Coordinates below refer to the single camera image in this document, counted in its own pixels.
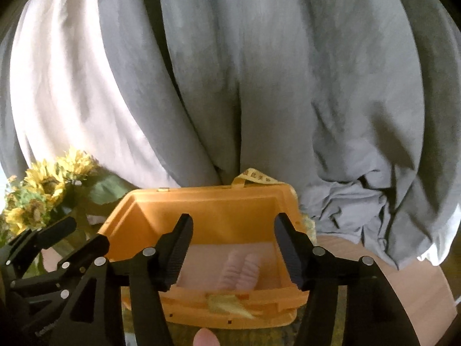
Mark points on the yellow tape measure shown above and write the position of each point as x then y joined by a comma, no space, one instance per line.
257,177

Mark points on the grey cloth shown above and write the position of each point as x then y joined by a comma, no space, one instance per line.
273,79

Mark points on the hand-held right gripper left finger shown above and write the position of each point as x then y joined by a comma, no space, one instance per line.
176,252

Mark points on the pale pink ribbed soft toy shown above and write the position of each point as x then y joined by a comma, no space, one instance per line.
239,268

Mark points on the artificial sunflower bouquet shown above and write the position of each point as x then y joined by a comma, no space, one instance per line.
43,187

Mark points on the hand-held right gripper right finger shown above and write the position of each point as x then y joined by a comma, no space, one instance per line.
288,252

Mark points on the orange plastic storage box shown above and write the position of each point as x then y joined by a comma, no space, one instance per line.
223,209

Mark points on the white cloth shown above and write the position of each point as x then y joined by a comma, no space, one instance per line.
68,97

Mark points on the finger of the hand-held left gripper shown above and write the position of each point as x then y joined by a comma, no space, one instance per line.
86,250
54,230

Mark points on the yellow green mat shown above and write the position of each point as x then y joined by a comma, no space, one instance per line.
183,335

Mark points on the yellow fabric leaf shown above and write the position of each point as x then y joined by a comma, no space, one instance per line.
230,304

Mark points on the person's right hand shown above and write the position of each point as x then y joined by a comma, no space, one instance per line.
207,338

